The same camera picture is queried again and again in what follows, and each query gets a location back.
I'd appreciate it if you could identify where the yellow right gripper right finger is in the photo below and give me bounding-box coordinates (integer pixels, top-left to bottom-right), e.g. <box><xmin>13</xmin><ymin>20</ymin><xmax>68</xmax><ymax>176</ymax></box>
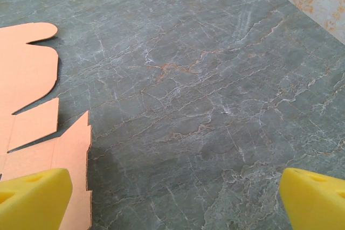
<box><xmin>279</xmin><ymin>168</ymin><xmax>345</xmax><ymax>230</ymax></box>

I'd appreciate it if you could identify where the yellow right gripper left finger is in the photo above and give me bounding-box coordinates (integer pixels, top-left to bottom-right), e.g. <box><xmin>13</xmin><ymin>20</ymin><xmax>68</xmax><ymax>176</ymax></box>
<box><xmin>0</xmin><ymin>168</ymin><xmax>73</xmax><ymax>230</ymax></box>

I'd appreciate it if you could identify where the orange cardboard paper box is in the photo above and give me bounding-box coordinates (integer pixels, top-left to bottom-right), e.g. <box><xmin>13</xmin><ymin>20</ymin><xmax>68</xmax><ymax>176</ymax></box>
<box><xmin>0</xmin><ymin>22</ymin><xmax>93</xmax><ymax>230</ymax></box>

